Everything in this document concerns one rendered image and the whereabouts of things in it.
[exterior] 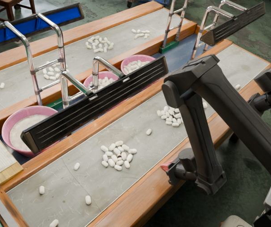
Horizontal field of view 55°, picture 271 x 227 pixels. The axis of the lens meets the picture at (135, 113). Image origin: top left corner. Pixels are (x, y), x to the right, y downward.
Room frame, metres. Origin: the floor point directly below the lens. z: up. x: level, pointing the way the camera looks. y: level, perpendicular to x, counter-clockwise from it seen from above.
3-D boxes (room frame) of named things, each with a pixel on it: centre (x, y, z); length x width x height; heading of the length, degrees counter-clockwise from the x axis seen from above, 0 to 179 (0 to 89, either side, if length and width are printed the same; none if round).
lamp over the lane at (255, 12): (1.44, -0.47, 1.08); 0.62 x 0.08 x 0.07; 143
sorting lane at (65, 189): (0.97, -0.20, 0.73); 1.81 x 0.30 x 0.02; 143
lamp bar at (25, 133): (0.66, 0.11, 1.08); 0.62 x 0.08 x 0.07; 143
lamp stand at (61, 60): (0.96, 0.49, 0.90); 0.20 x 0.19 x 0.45; 143
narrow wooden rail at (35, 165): (1.08, -0.06, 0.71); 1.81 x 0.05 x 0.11; 143
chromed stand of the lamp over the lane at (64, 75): (0.72, 0.17, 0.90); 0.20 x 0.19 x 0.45; 143
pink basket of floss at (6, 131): (0.70, 0.44, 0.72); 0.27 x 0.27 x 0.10
